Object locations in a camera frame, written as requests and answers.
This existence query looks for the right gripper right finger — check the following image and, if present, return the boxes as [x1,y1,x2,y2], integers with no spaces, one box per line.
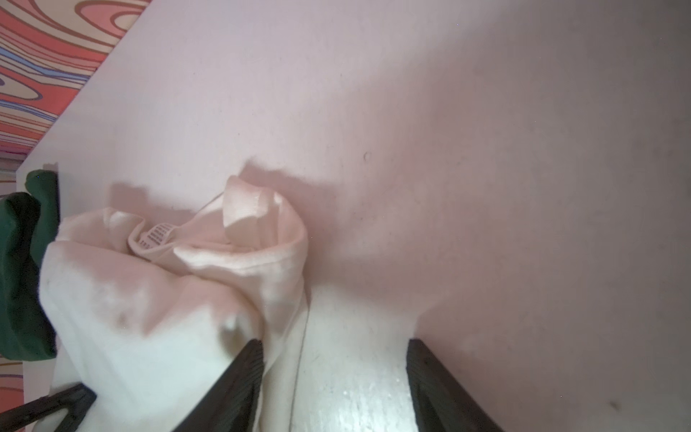
[406,338,503,432]

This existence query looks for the folded green t-shirt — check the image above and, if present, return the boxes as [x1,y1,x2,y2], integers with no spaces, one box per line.
[1,169,60,362]

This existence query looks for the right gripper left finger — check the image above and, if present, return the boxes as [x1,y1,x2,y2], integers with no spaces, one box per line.
[174,339,265,432]

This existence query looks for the white printed t-shirt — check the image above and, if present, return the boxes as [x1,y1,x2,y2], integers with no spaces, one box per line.
[39,176,308,431]

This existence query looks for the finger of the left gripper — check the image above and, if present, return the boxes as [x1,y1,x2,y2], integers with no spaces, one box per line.
[1,383,97,432]

